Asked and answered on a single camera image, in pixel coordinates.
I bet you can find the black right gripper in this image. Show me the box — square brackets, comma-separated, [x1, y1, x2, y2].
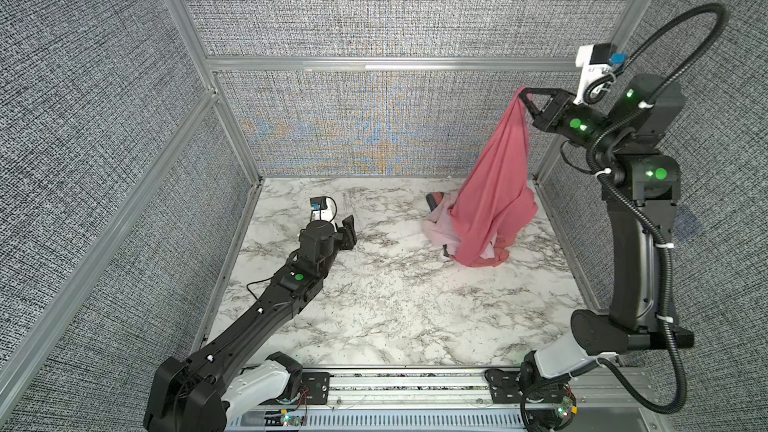
[523, 86, 627, 164]

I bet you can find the dark pink cloth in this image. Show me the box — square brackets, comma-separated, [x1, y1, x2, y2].
[450, 93, 538, 267]

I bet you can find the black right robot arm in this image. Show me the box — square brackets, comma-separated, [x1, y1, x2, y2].
[518, 74, 695, 395]

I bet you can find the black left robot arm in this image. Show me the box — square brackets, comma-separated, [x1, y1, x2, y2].
[143, 216, 357, 431]

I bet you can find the light pink cloth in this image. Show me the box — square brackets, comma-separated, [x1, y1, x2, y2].
[421, 192, 461, 259]

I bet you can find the dark maroon cloth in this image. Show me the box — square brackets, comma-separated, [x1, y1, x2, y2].
[425, 192, 445, 212]

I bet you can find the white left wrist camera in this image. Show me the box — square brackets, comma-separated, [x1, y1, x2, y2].
[310, 196, 338, 223]

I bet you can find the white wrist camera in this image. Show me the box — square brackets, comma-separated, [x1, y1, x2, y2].
[310, 196, 338, 223]
[573, 43, 627, 105]

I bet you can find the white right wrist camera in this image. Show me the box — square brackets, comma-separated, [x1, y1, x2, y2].
[573, 43, 627, 105]

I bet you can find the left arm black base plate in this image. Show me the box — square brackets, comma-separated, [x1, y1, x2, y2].
[263, 372, 331, 407]

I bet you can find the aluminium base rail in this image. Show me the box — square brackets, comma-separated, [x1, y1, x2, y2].
[227, 366, 672, 431]

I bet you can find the black corrugated cable conduit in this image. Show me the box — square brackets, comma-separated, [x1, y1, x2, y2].
[518, 2, 730, 432]

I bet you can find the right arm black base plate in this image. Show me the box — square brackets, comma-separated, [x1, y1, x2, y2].
[483, 368, 574, 404]

